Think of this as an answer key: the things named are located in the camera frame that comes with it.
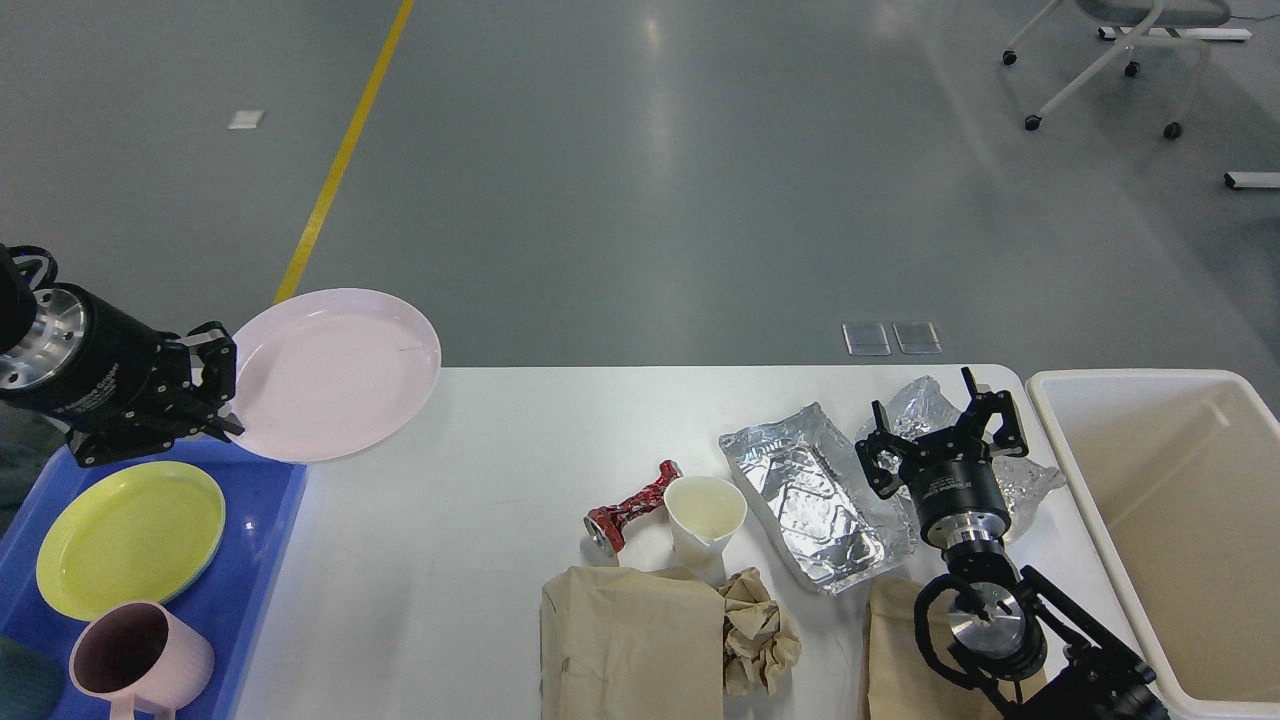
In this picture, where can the yellow plate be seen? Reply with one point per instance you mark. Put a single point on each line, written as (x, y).
(145, 532)

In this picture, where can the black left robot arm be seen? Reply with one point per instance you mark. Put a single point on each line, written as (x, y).
(120, 388)

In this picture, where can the blue plastic tray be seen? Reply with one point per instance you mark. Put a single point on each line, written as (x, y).
(225, 604)

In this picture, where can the white furniture foot bar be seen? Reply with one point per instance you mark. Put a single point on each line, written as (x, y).
(1251, 180)

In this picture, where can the clear floor plate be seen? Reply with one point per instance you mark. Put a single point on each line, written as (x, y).
(917, 338)
(866, 339)

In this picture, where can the clear floor plate right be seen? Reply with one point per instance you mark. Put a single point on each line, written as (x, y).
(917, 338)

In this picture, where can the large brown paper bag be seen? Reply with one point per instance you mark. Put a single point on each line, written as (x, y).
(620, 643)

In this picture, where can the beige plastic bin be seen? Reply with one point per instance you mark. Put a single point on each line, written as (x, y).
(1176, 472)

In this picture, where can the crumpled brown paper ball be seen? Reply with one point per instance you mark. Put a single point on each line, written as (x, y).
(761, 645)

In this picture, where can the clear floor plate left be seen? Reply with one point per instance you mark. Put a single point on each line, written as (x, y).
(866, 339)

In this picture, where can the crumpled clear plastic wrap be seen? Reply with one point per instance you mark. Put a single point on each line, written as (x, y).
(920, 408)

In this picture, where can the white floor tape patch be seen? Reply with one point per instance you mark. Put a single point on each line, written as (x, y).
(246, 119)

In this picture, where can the pink mug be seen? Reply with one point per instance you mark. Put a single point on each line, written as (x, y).
(139, 657)

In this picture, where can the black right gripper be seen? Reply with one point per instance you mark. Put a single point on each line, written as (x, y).
(949, 473)

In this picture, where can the pink plate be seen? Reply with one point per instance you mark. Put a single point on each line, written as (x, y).
(331, 373)

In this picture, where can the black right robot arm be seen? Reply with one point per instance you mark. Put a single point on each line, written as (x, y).
(985, 625)

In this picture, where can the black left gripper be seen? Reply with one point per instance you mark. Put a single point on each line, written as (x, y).
(71, 356)

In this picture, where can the brown paper bag right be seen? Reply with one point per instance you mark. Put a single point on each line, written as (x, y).
(899, 683)

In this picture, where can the aluminium foil tray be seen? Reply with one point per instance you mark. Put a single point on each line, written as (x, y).
(804, 482)

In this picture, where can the white paper cup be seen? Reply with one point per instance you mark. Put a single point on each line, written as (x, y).
(704, 513)

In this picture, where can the crushed red can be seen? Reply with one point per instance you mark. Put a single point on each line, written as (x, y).
(606, 524)

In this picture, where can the white office chair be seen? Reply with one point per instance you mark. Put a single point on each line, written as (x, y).
(1146, 23)

